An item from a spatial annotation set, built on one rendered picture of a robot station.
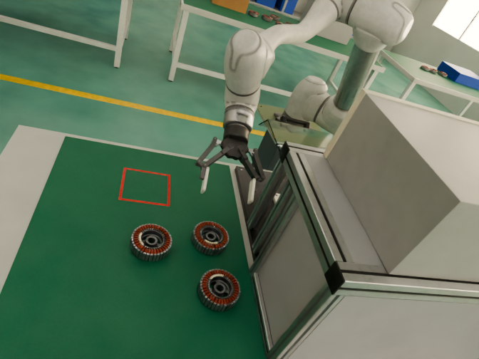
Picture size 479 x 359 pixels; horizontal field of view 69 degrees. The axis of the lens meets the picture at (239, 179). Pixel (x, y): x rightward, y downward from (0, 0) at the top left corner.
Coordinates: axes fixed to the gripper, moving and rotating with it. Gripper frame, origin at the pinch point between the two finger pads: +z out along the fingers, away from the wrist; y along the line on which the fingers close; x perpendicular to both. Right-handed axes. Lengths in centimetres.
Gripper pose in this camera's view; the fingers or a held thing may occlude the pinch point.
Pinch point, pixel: (227, 194)
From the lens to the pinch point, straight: 95.8
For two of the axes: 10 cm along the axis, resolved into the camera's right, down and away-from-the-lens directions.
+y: 9.4, 2.3, 2.5
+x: -3.2, 3.2, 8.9
